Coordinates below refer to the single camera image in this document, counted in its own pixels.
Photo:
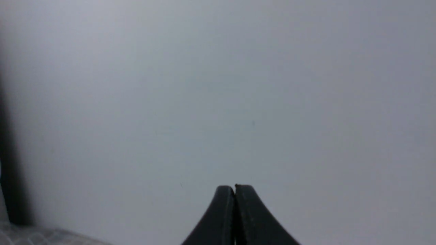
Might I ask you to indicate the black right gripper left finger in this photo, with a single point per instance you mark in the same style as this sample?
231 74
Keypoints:
216 225

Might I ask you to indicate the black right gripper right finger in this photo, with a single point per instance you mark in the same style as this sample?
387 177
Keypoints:
254 223

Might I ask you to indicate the grey checkered tablecloth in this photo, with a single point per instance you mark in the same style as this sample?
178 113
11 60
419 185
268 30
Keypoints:
11 234

